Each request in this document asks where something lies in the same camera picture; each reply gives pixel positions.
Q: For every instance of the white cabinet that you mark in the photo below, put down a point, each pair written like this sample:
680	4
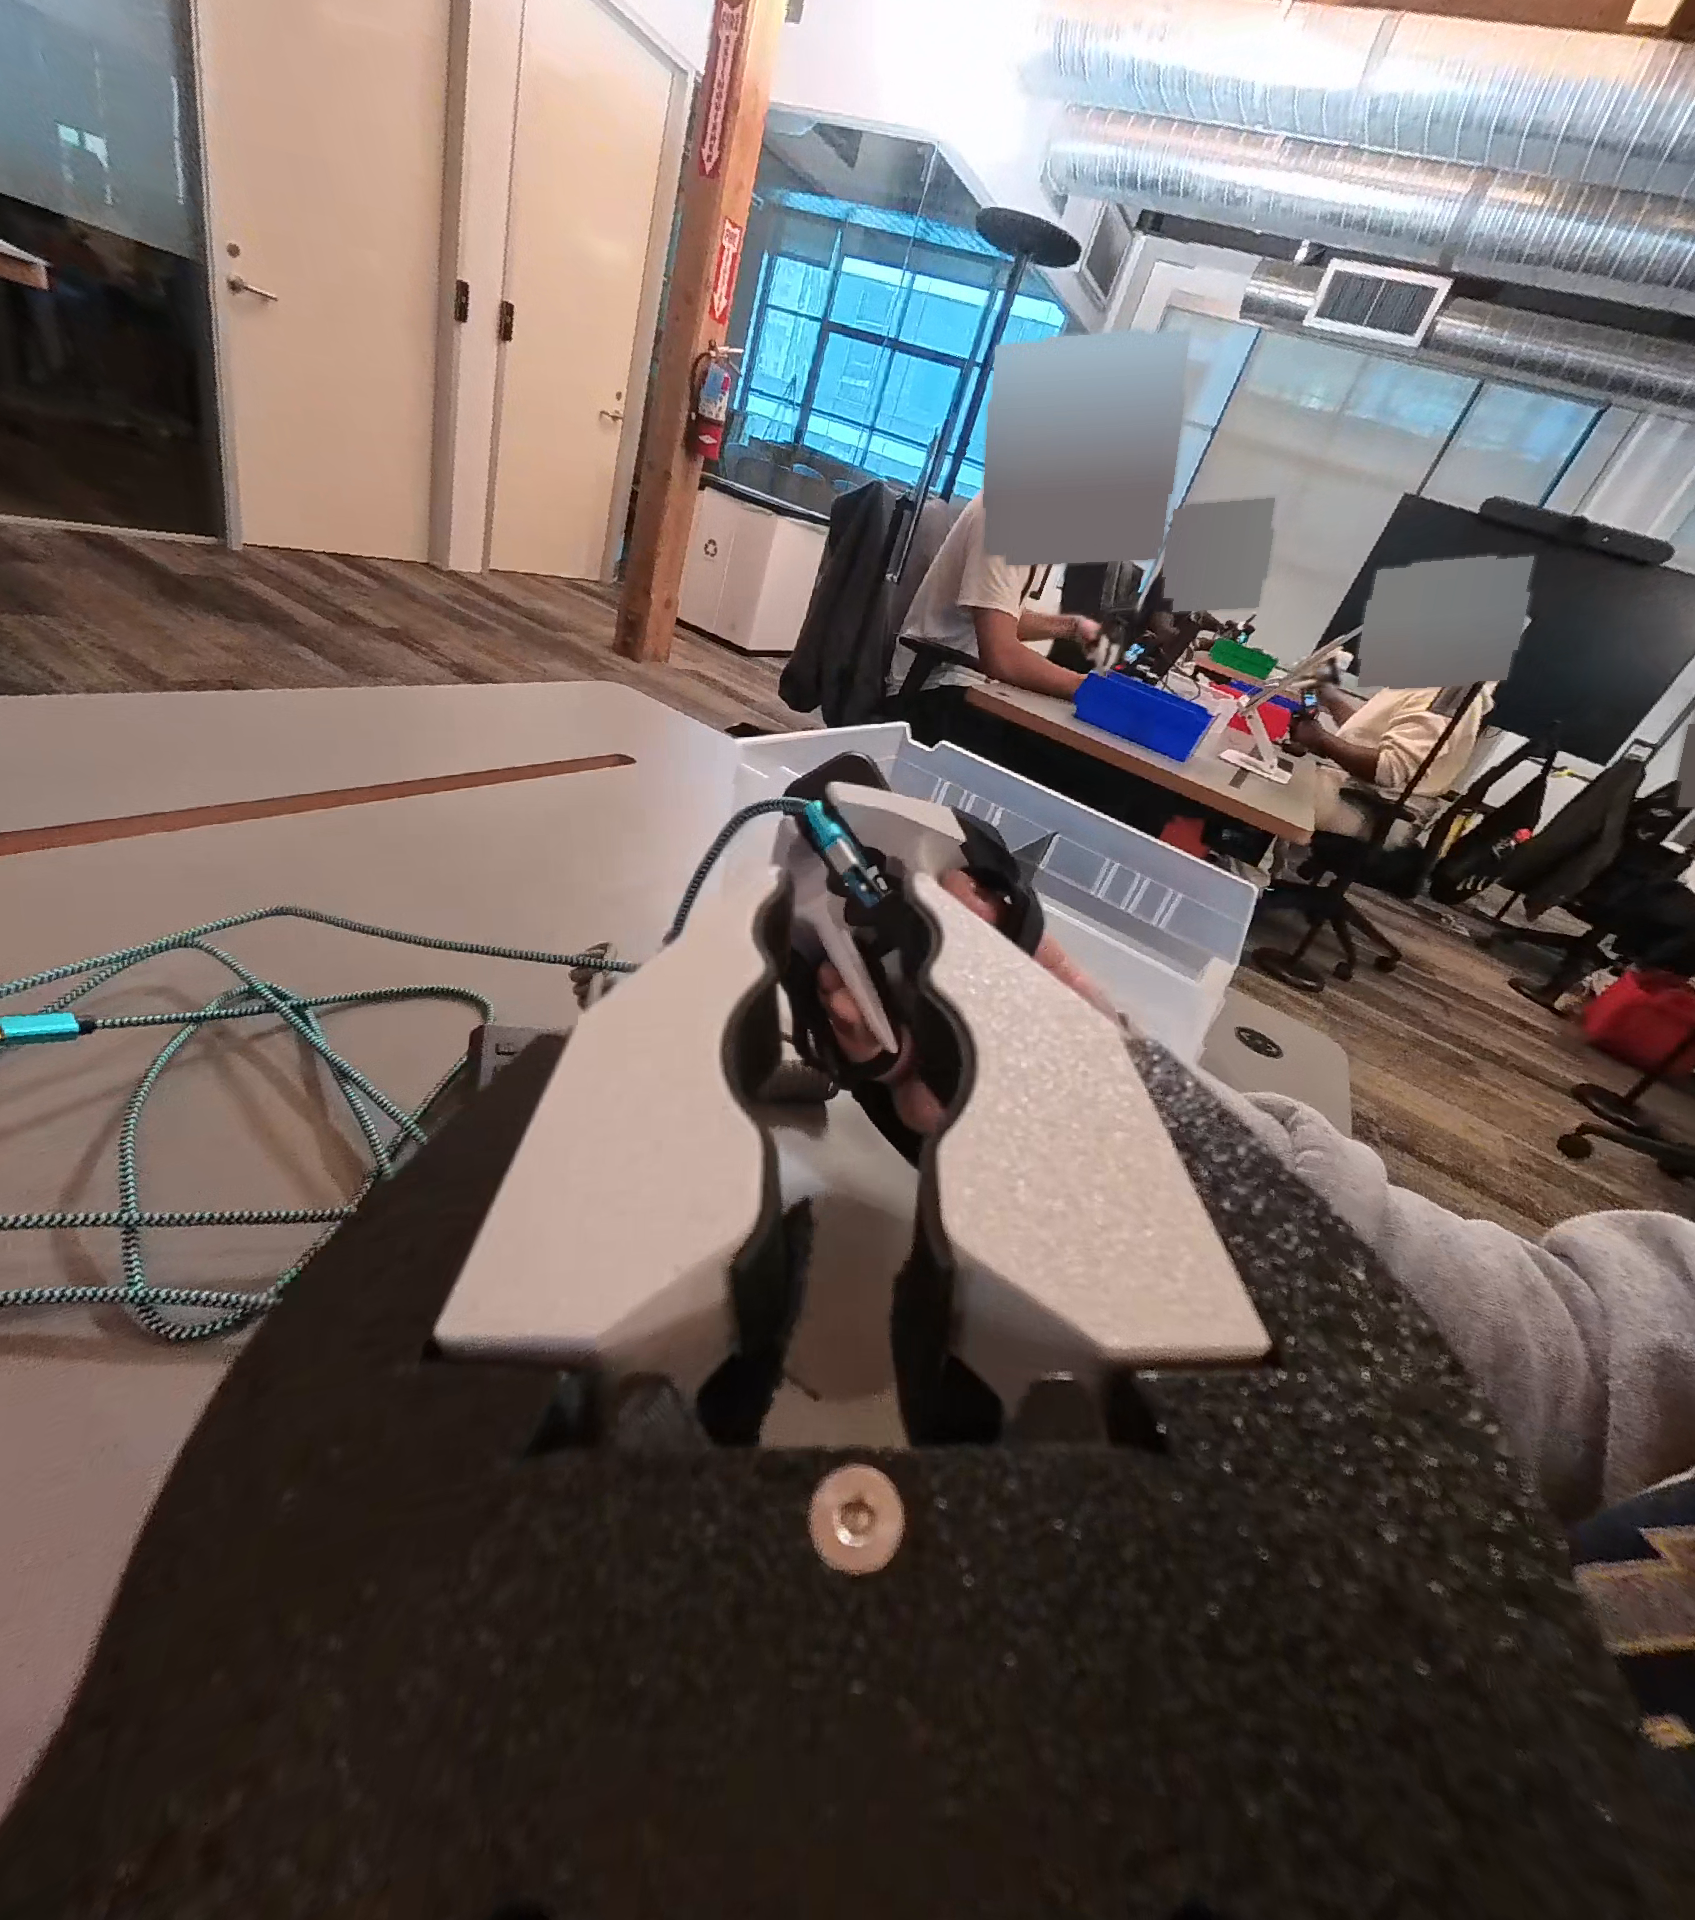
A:
750	571

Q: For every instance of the dark jacket on chair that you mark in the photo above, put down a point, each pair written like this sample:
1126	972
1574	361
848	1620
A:
848	601
1611	855

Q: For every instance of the wooden post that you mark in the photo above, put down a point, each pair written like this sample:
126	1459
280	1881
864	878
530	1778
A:
682	450

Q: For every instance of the blue plastic bin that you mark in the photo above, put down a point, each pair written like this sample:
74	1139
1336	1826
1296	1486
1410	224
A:
1140	720

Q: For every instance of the red bag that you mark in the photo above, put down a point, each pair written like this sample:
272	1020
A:
1649	1020

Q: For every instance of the red fire extinguisher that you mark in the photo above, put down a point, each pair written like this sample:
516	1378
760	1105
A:
710	404

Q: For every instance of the green plastic bin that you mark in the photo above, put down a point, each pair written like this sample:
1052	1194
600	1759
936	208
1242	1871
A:
1246	660

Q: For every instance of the large black screen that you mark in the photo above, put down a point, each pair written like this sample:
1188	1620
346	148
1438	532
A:
1641	645

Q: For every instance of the person's right hand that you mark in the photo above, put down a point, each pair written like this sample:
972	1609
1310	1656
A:
1064	982

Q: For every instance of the black floor lamp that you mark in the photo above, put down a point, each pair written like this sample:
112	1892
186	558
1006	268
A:
1028	232

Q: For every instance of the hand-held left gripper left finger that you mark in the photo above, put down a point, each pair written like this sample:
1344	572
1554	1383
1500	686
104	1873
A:
608	1171

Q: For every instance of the person's right forearm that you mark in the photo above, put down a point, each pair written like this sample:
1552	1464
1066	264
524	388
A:
1611	1321

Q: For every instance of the wooden office desk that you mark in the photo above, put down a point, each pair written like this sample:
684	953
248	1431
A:
1162	773

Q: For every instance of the white vent grille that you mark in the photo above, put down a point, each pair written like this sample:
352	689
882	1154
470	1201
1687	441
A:
1372	300

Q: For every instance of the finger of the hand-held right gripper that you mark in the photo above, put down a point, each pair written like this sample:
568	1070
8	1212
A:
848	974
914	840

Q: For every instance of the clear plastic bin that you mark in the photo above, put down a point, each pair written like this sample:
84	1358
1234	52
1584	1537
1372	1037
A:
1148	900

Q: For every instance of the silver ventilation duct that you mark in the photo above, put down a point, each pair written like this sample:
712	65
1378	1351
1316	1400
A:
1611	353
1388	150

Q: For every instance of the white door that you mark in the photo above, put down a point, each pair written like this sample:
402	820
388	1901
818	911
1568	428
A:
578	300
336	300

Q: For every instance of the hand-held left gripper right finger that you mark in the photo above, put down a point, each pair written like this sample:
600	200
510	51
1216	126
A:
1072	1171

